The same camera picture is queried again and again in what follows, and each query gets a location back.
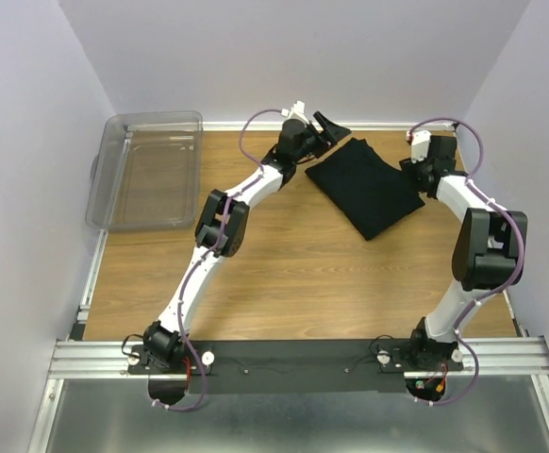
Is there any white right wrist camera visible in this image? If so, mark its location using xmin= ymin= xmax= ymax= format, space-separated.
xmin=406 ymin=130 xmax=431 ymax=163

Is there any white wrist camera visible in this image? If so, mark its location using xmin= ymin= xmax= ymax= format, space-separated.
xmin=406 ymin=130 xmax=431 ymax=163
xmin=279 ymin=100 xmax=309 ymax=124

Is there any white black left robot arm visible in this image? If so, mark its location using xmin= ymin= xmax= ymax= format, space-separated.
xmin=142 ymin=109 xmax=351 ymax=368

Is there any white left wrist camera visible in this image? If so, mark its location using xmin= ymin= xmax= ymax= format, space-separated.
xmin=279 ymin=100 xmax=309 ymax=124

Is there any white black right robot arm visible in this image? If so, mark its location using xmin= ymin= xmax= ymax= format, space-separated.
xmin=400 ymin=130 xmax=527 ymax=370

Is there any black t shirt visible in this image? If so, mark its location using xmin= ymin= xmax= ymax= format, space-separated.
xmin=306 ymin=138 xmax=424 ymax=241

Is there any clear plastic storage bin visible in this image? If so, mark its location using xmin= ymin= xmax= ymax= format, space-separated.
xmin=85 ymin=110 xmax=203 ymax=231

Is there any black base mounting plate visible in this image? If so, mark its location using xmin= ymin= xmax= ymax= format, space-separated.
xmin=122 ymin=336 xmax=463 ymax=400

